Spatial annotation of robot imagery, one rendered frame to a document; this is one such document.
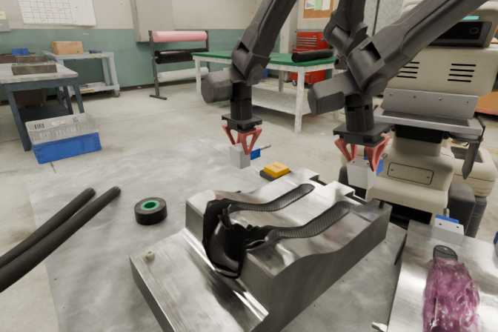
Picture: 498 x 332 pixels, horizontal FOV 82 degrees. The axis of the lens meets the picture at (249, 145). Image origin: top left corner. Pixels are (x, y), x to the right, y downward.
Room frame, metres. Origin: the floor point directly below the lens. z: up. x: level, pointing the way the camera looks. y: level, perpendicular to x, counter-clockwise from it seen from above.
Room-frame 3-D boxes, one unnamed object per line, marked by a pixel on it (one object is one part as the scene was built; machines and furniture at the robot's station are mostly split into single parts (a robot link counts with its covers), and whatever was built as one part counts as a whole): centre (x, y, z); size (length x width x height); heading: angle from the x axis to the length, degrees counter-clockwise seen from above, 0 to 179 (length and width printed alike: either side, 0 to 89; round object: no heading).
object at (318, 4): (7.22, -1.57, 1.80); 0.90 x 0.03 x 0.60; 40
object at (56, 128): (2.95, 2.02, 0.28); 0.61 x 0.41 x 0.15; 130
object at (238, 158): (0.76, -0.01, 0.93); 0.13 x 0.05 x 0.05; 128
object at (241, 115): (0.73, 0.02, 1.06); 0.10 x 0.07 x 0.07; 38
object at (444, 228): (0.53, -0.44, 0.86); 0.13 x 0.05 x 0.05; 147
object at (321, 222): (0.49, -0.07, 0.92); 0.35 x 0.16 x 0.09; 130
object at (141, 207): (0.63, 0.26, 0.82); 0.08 x 0.08 x 0.04
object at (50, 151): (2.95, 2.02, 0.11); 0.61 x 0.41 x 0.22; 130
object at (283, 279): (0.49, -0.05, 0.87); 0.50 x 0.26 x 0.14; 130
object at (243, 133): (0.72, 0.01, 0.99); 0.07 x 0.07 x 0.09; 38
